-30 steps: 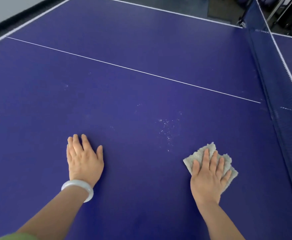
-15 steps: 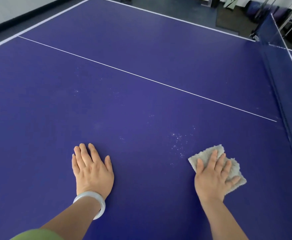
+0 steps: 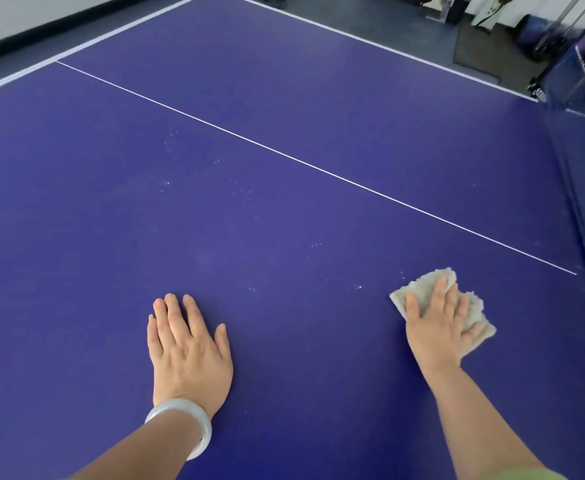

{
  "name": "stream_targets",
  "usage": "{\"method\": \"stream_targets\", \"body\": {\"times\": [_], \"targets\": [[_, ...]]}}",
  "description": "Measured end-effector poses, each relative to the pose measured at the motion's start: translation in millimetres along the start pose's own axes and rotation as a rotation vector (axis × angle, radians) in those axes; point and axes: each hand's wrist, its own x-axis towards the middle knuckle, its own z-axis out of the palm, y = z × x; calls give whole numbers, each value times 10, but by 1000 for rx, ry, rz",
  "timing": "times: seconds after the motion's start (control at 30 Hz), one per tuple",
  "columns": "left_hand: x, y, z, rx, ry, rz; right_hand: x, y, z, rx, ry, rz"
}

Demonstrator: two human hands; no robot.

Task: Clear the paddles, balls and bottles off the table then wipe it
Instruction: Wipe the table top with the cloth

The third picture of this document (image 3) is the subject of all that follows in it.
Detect black trash bin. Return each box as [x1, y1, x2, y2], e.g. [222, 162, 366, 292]
[446, 0, 473, 25]

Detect green right sleeve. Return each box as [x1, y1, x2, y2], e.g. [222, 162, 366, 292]
[482, 468, 568, 480]

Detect person's left forearm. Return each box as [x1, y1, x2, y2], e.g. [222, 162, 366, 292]
[72, 409, 203, 480]

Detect blue rolled exercise mat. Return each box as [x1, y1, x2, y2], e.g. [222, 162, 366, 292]
[514, 14, 556, 61]

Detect person's left hand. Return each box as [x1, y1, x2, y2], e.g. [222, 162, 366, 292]
[146, 293, 234, 421]

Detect blue table tennis table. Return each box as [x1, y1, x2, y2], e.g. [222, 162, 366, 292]
[0, 0, 585, 480]

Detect grey cleaning cloth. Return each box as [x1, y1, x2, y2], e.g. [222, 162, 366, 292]
[389, 267, 497, 361]

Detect person's right hand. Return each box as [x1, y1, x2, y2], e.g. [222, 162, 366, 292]
[404, 277, 485, 375]

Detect black cable gym machine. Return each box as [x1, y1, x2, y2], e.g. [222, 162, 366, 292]
[532, 0, 585, 95]

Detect person's right forearm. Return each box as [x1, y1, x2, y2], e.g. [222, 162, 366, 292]
[422, 364, 546, 480]

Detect black net post clamp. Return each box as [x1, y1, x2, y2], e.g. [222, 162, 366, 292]
[526, 74, 551, 105]

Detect dark floor mat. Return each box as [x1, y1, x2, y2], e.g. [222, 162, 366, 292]
[452, 17, 553, 91]

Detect white jade bracelet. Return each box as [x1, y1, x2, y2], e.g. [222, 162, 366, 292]
[144, 398, 213, 462]

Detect white broom and dustpan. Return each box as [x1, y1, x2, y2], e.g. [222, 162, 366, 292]
[424, 0, 456, 23]

